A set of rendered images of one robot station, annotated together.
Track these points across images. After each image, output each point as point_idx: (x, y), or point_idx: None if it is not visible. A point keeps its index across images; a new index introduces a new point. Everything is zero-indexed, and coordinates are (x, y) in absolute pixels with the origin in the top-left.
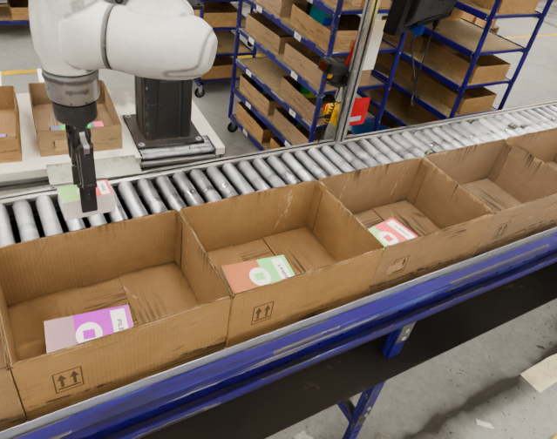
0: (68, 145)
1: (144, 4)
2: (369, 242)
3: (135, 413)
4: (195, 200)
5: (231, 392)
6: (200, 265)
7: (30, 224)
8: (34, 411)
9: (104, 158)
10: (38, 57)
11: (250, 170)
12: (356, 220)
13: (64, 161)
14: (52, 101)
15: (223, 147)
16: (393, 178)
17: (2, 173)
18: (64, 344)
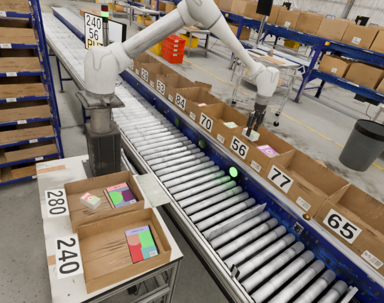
0: (250, 123)
1: (265, 67)
2: (220, 105)
3: None
4: (168, 157)
5: None
6: (241, 131)
7: (201, 202)
8: None
9: (140, 187)
10: (271, 94)
11: (141, 142)
12: (216, 104)
13: (146, 201)
14: (265, 105)
15: (122, 148)
16: None
17: (164, 223)
18: (274, 154)
